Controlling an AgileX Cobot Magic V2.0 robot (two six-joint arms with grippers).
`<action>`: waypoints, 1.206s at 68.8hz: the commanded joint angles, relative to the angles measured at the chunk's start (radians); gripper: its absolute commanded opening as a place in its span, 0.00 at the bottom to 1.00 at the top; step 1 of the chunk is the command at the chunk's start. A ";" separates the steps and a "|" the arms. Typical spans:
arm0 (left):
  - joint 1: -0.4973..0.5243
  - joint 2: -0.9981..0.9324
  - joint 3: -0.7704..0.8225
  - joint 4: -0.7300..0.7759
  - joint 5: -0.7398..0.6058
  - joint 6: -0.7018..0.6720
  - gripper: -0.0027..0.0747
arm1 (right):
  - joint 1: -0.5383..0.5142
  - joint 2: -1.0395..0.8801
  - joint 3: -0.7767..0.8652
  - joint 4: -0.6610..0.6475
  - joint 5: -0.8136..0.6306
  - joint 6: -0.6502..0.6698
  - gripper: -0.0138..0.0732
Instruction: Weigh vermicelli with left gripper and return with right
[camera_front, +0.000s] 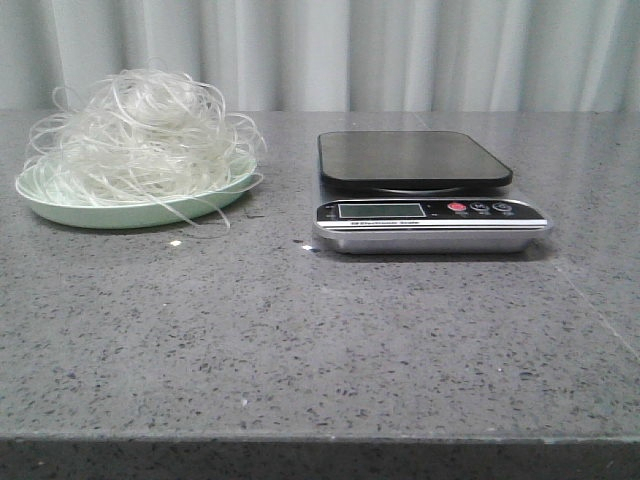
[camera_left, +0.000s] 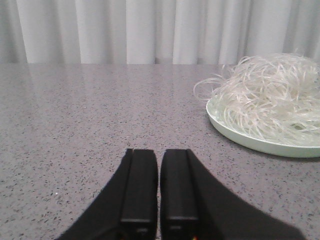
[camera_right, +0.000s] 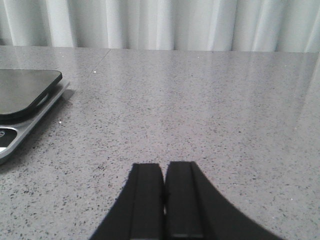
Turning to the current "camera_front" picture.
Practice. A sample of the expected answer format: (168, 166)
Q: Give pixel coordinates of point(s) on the translucent white vermicelli bundle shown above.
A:
(144, 135)

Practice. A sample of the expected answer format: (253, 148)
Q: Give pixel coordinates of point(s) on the black silver kitchen scale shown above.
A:
(418, 192)

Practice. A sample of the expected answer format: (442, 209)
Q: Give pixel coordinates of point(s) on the white pleated curtain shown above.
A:
(336, 55)

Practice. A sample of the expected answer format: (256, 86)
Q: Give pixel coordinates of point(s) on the pale green round plate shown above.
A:
(138, 215)

